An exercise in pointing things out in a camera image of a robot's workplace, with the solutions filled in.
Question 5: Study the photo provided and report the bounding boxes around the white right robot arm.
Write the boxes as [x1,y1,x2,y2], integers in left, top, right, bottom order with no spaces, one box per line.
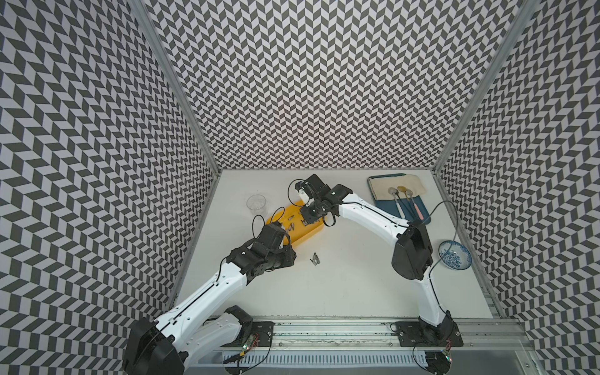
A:
[291,174,464,349]

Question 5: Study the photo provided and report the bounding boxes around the white handled spoon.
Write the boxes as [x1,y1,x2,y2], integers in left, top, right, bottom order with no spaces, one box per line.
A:
[387,187,406,220]

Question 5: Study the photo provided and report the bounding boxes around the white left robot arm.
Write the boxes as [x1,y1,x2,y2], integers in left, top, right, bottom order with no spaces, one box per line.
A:
[123,221,296,374]

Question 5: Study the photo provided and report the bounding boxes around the clear plastic cup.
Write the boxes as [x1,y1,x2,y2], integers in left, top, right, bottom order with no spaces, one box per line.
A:
[246,194,268,219]

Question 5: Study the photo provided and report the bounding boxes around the blue patterned bowl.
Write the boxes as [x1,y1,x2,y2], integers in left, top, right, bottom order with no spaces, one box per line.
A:
[438,241,473,270]

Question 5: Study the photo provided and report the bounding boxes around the aluminium corner post right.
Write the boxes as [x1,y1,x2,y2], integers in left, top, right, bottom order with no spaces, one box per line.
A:
[432,0,541,175]

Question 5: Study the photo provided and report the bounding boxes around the aluminium corner post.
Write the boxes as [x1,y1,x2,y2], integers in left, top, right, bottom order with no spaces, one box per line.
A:
[128,0,221,175]
[432,0,541,175]

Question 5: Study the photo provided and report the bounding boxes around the gold spoon green handle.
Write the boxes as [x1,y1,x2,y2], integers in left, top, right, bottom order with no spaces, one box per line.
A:
[397,185,418,219]

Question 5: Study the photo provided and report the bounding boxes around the beige folded cloth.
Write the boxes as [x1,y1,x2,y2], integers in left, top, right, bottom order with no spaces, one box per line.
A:
[367,173,427,201]

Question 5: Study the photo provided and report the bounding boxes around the teal plastic tray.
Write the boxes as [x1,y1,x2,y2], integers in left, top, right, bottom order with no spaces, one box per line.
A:
[371,191,431,224]

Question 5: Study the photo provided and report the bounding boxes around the yellow plastic storage box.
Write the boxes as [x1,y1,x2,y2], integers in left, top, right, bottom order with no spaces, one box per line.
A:
[267,200,324,247]

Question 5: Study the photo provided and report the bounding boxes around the aluminium corner post left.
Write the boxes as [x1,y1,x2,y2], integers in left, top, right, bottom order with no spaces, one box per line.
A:
[128,0,221,175]

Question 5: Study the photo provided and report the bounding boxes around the pink handled spoon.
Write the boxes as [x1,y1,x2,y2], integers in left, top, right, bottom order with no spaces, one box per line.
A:
[406,189,424,220]

